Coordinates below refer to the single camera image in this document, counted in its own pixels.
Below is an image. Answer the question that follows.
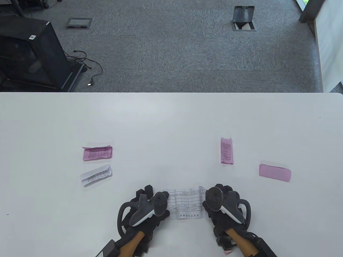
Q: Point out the person's left hand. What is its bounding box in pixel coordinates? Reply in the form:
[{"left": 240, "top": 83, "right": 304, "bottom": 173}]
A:
[{"left": 121, "top": 185, "right": 170, "bottom": 237}]

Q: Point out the person's right hand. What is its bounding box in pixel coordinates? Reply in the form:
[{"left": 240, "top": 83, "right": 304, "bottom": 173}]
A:
[{"left": 202, "top": 184, "right": 251, "bottom": 236}]

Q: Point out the white paper invoice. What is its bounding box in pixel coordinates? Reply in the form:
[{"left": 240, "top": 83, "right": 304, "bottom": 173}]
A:
[
  {"left": 163, "top": 185, "right": 207, "bottom": 220},
  {"left": 80, "top": 164, "right": 112, "bottom": 187}
]

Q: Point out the pink paper invoice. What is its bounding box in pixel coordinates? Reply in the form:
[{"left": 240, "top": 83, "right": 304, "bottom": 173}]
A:
[
  {"left": 220, "top": 137, "right": 234, "bottom": 165},
  {"left": 82, "top": 145, "right": 113, "bottom": 161},
  {"left": 259, "top": 163, "right": 291, "bottom": 183}
]

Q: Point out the person's right forearm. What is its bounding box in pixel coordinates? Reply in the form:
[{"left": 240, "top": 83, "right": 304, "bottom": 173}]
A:
[{"left": 226, "top": 228, "right": 259, "bottom": 257}]

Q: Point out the person's left forearm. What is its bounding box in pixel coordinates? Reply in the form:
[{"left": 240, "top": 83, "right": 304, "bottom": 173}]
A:
[{"left": 118, "top": 231, "right": 146, "bottom": 257}]

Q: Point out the black wrist box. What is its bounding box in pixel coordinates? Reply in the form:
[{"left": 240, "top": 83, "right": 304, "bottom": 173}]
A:
[{"left": 255, "top": 237, "right": 278, "bottom": 257}]

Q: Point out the black labelled power pack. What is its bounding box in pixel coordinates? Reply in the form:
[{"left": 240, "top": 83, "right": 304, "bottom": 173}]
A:
[{"left": 95, "top": 240, "right": 115, "bottom": 257}]

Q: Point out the black cabinet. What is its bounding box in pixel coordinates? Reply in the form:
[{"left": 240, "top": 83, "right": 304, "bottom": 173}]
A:
[{"left": 0, "top": 16, "right": 84, "bottom": 92}]

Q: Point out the closed grey floor box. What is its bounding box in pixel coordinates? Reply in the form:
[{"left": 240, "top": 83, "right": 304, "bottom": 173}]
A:
[{"left": 66, "top": 18, "right": 94, "bottom": 29}]

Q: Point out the open grey floor box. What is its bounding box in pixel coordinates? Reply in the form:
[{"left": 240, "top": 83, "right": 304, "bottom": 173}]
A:
[{"left": 231, "top": 6, "right": 257, "bottom": 32}]

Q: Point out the white partition panel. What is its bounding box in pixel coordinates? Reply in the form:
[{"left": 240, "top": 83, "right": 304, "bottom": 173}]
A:
[{"left": 313, "top": 0, "right": 343, "bottom": 93}]

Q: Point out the dark grey pillar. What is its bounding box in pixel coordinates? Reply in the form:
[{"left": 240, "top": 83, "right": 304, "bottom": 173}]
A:
[{"left": 299, "top": 0, "right": 325, "bottom": 23}]

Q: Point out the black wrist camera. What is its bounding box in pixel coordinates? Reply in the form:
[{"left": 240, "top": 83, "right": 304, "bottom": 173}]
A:
[
  {"left": 217, "top": 232, "right": 236, "bottom": 255},
  {"left": 134, "top": 236, "right": 150, "bottom": 255}
]

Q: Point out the black floor cable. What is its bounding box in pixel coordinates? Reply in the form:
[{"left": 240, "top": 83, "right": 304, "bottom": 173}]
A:
[{"left": 64, "top": 50, "right": 103, "bottom": 86}]

